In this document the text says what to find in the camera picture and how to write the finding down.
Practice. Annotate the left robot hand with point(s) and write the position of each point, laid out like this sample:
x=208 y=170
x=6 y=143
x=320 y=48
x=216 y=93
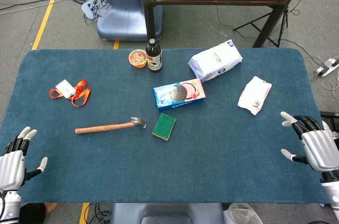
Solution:
x=12 y=165

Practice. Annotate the small white snack bag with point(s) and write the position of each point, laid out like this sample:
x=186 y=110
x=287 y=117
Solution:
x=255 y=95

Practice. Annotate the green yellow sponge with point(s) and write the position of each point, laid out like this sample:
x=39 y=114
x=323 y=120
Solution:
x=164 y=126

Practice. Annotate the clear plastic bag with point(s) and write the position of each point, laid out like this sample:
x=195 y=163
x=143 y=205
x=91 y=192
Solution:
x=242 y=214

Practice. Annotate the orange jelly cup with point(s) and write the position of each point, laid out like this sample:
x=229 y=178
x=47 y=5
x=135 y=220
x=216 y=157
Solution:
x=137 y=58

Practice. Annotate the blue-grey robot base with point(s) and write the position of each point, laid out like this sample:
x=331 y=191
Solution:
x=124 y=9

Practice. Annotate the blue-grey robot torso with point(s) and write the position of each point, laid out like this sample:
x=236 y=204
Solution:
x=167 y=213

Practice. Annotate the black tripod stand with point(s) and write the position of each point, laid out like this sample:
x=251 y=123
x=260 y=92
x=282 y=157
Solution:
x=251 y=24

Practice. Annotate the white power strip with plugs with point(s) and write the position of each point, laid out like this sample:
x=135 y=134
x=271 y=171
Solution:
x=91 y=8

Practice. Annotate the dark tea bottle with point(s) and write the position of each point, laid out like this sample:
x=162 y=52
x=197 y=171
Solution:
x=154 y=57

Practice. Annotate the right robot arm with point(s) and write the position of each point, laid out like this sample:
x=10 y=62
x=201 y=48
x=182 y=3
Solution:
x=332 y=189

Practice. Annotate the blue Oreo cookie box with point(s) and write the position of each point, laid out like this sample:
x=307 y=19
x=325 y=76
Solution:
x=180 y=95

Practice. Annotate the white ID badge holder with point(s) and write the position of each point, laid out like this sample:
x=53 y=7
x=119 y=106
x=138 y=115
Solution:
x=65 y=89

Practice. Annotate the large white tissue pack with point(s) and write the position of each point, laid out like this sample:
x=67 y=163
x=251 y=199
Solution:
x=215 y=61

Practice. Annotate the blue felt table mat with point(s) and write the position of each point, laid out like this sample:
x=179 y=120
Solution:
x=212 y=155

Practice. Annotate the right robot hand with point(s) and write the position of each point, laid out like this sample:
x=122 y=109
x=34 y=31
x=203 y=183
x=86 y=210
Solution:
x=320 y=150

